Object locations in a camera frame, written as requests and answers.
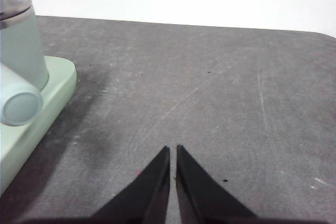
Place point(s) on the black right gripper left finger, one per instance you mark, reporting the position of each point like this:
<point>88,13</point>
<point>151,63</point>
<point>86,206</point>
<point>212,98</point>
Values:
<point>147,195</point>

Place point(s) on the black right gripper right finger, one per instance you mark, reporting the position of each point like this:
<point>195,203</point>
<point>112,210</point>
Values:
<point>199,195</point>

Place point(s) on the pale green cooker base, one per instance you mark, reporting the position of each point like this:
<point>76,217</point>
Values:
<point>52,85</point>

